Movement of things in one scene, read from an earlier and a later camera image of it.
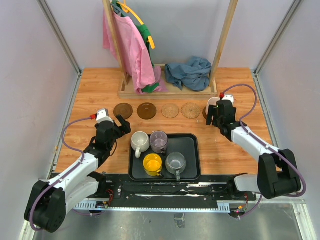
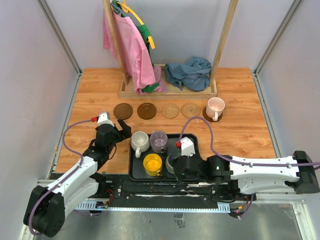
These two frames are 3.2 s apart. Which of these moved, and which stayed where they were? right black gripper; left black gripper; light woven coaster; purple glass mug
Moved: right black gripper
Stayed: light woven coaster; left black gripper; purple glass mug
